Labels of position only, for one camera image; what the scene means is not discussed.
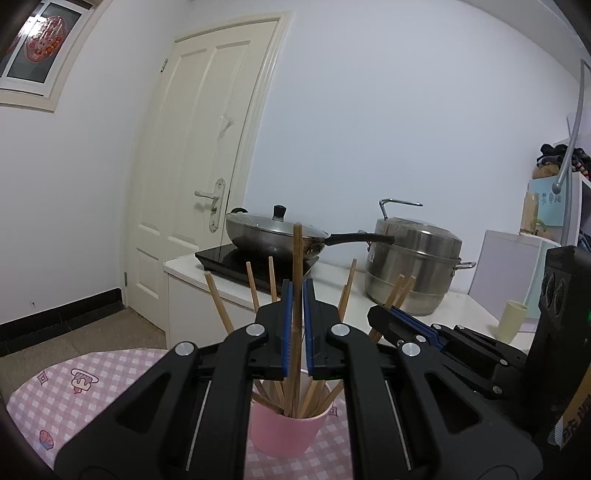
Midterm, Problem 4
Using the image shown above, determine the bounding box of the white counter cabinet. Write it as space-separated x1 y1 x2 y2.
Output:
164 256 536 356

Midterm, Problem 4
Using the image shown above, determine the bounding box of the light blue box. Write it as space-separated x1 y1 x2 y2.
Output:
526 178 583 241

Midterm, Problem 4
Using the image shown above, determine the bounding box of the black induction cooktop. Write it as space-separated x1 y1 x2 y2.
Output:
195 244 320 296

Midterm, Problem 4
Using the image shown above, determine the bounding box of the steel wok black handle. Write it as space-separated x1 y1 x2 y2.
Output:
225 217 395 260

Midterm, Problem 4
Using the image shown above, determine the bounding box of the pink checked tablecloth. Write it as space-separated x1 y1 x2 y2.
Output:
7 348 354 480

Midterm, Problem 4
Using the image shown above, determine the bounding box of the glass wok lid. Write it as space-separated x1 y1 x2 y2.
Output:
226 205 329 241

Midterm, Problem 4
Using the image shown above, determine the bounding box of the long wooden chopstick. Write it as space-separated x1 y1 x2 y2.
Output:
284 222 304 417

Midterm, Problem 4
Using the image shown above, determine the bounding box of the cream framed window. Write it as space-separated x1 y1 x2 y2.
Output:
0 0 114 114

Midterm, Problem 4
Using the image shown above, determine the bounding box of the cream panel door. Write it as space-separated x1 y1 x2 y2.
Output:
124 11 294 333

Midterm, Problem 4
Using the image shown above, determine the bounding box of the metal door handle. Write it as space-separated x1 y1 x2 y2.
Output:
194 178 230 234

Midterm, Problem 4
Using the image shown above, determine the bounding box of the bunch of wooden chopsticks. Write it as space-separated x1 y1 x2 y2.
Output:
204 257 416 418

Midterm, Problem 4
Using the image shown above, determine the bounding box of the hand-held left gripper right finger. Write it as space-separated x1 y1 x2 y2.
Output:
302 278 543 480

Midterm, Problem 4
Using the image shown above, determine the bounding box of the red round window decal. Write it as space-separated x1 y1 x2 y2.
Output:
25 16 65 63

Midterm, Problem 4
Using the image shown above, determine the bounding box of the grey curved pole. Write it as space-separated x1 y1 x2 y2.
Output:
551 58 591 193

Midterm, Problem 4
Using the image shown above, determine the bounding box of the pink cup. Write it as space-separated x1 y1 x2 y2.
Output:
249 388 342 459

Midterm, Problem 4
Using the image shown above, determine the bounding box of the pile of dark clothes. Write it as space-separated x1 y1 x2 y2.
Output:
536 143 591 179

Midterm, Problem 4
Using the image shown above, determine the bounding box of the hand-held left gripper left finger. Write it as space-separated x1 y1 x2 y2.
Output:
54 278 295 480

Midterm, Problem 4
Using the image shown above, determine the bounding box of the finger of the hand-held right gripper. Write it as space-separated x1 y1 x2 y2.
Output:
367 305 528 400
388 307 532 366

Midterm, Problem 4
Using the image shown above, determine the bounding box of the pale yellow cup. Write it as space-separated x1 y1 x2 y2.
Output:
496 300 529 343

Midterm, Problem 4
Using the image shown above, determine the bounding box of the steel steamer pot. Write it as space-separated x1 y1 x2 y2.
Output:
365 198 476 317

